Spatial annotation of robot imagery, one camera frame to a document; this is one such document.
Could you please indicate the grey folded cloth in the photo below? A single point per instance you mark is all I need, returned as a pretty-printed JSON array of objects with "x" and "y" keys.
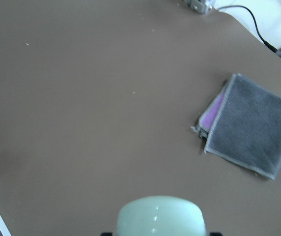
[{"x": 242, "y": 125}]

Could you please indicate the green plastic cup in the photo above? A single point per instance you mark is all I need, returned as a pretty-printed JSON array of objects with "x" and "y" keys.
[{"x": 160, "y": 216}]

